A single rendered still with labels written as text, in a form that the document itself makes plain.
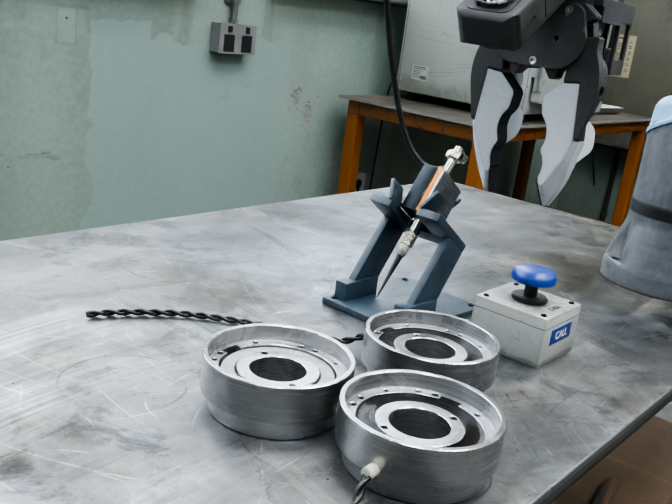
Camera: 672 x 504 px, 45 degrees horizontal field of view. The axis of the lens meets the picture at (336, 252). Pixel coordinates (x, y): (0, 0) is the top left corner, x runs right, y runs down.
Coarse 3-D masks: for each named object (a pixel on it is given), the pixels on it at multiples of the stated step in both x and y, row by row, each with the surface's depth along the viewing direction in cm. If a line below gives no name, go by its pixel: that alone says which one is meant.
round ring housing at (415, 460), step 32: (352, 384) 53; (384, 384) 55; (416, 384) 56; (448, 384) 55; (352, 416) 48; (384, 416) 51; (416, 416) 53; (448, 416) 53; (480, 416) 53; (352, 448) 48; (384, 448) 47; (416, 448) 46; (448, 448) 46; (480, 448) 47; (384, 480) 48; (416, 480) 47; (448, 480) 47; (480, 480) 48
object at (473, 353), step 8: (384, 328) 66; (392, 328) 66; (400, 328) 66; (408, 328) 67; (416, 328) 67; (424, 328) 67; (384, 336) 64; (392, 336) 64; (440, 336) 66; (448, 336) 66; (456, 336) 66; (392, 344) 63; (464, 344) 65; (472, 344) 65; (472, 352) 63; (480, 352) 64; (464, 360) 62; (472, 360) 62
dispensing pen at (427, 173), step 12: (456, 156) 78; (432, 168) 77; (444, 168) 78; (420, 180) 77; (408, 192) 77; (420, 192) 76; (408, 204) 76; (408, 228) 77; (420, 228) 77; (408, 240) 77; (396, 264) 77
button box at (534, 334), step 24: (504, 288) 75; (480, 312) 72; (504, 312) 71; (528, 312) 69; (552, 312) 70; (576, 312) 73; (504, 336) 71; (528, 336) 69; (552, 336) 70; (528, 360) 70
